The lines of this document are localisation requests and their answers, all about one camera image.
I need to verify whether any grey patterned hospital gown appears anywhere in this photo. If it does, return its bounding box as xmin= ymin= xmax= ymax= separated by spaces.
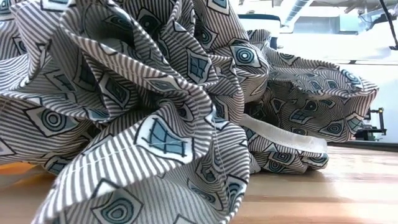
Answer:
xmin=0 ymin=0 xmax=379 ymax=224

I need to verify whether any navy fabric storage bin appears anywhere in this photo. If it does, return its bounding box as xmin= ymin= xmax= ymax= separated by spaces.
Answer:
xmin=238 ymin=13 xmax=282 ymax=50

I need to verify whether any silver ceiling duct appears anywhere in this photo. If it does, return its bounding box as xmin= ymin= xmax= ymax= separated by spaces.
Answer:
xmin=285 ymin=0 xmax=312 ymax=27

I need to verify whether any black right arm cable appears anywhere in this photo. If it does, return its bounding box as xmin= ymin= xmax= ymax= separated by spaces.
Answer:
xmin=378 ymin=0 xmax=398 ymax=51

